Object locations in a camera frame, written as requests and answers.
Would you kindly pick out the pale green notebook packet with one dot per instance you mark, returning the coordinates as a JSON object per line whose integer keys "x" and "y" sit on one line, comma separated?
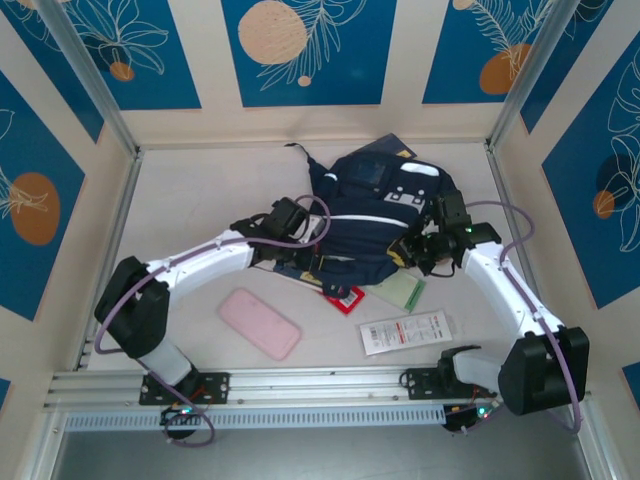
{"x": 400, "y": 292}

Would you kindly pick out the navy blue backpack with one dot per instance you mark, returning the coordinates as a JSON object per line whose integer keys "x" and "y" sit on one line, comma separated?
{"x": 360, "y": 235}

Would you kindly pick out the red plastic packet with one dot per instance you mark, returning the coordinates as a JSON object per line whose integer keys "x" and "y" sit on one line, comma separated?
{"x": 350, "y": 300}

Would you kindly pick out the clear white stationery packet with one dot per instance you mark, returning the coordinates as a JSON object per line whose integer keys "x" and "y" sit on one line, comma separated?
{"x": 405, "y": 332}

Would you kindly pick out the navy book small yellow label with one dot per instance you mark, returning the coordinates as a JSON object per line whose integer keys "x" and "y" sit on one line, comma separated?
{"x": 385, "y": 145}

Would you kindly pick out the pink pencil case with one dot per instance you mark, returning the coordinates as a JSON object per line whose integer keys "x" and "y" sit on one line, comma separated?
{"x": 260, "y": 325}

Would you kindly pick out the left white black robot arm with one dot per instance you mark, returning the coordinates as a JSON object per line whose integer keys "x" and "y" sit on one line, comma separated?
{"x": 210, "y": 260}

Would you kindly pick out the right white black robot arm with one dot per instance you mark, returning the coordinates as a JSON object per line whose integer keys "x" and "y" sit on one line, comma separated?
{"x": 500, "y": 295}

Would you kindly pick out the blue panel with beige circle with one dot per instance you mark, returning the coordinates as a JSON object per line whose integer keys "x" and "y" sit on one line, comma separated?
{"x": 350, "y": 75}

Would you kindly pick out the small circuit board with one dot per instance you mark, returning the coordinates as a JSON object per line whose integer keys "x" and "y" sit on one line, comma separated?
{"x": 470, "y": 417}
{"x": 182, "y": 414}

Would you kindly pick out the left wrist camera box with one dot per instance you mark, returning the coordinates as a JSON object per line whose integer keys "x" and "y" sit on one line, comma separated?
{"x": 310, "y": 230}

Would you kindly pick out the blue leaf print wall panel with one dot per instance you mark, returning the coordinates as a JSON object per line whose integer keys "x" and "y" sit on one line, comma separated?
{"x": 150, "y": 75}
{"x": 45, "y": 65}
{"x": 565, "y": 65}
{"x": 30, "y": 280}
{"x": 575, "y": 225}

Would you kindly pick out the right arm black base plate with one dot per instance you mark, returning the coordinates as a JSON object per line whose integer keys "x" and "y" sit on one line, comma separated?
{"x": 417, "y": 385}

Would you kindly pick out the aluminium front rail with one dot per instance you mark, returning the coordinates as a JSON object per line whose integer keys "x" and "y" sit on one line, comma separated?
{"x": 320, "y": 387}

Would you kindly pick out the blue fern print wall panel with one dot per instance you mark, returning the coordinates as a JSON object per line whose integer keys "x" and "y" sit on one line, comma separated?
{"x": 450, "y": 50}

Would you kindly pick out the aluminium corner post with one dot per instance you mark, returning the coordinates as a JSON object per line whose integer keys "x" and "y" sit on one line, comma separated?
{"x": 90, "y": 65}
{"x": 530, "y": 65}

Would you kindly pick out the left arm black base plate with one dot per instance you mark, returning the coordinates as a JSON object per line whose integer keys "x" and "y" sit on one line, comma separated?
{"x": 220, "y": 387}

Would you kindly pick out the aluminium frame leg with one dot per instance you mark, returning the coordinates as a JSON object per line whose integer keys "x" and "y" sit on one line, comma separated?
{"x": 42, "y": 450}
{"x": 595, "y": 450}

